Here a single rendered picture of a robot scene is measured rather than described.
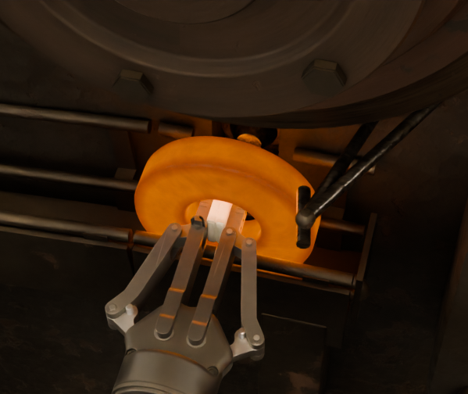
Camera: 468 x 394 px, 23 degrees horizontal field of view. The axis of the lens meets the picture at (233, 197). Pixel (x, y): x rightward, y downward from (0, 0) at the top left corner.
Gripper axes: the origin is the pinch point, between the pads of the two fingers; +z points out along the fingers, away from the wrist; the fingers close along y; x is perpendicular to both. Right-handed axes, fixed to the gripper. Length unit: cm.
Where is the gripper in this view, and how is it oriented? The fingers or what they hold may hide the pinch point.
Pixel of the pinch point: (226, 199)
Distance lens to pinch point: 94.9
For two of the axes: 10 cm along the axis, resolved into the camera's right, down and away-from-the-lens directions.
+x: -0.2, -5.9, -8.1
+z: 2.5, -7.9, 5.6
